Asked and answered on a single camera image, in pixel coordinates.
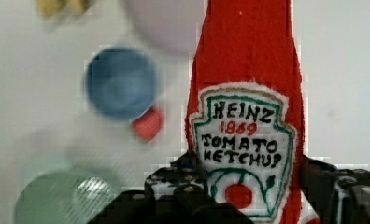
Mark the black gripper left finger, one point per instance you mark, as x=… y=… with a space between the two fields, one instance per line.
x=176 y=194

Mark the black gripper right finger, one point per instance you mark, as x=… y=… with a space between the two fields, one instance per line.
x=338 y=196

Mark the red plush ketchup bottle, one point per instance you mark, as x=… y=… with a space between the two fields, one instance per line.
x=245 y=116

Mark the plush strawberry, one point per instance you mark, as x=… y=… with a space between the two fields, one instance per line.
x=148 y=125

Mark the teal green mug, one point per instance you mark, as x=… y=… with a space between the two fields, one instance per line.
x=64 y=197

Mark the blue bowl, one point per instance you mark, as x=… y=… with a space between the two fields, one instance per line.
x=121 y=83

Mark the lilac round plate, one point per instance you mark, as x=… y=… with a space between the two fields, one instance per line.
x=172 y=25

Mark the yellow plush banana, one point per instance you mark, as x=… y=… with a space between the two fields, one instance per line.
x=49 y=8

